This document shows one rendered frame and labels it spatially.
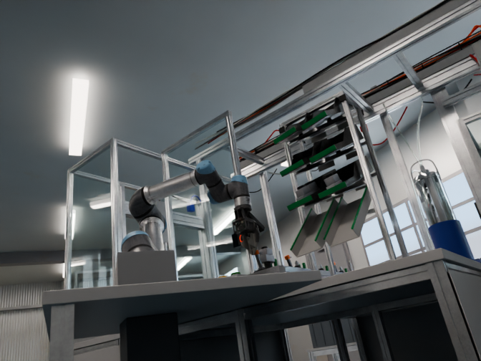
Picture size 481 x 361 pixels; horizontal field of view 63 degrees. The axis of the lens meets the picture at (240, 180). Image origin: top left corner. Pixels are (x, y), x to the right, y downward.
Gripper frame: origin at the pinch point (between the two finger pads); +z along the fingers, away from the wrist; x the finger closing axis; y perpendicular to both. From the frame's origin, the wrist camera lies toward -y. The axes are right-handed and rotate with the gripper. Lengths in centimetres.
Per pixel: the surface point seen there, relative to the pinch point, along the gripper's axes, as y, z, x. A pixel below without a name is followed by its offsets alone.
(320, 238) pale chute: 1.7, 3.5, 33.0
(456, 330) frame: 16, 41, 71
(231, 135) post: -22, -75, -18
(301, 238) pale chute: -5.3, -0.7, 21.4
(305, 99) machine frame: -60, -99, 15
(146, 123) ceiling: -86, -187, -168
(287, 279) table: 44, 23, 41
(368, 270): 17, 22, 54
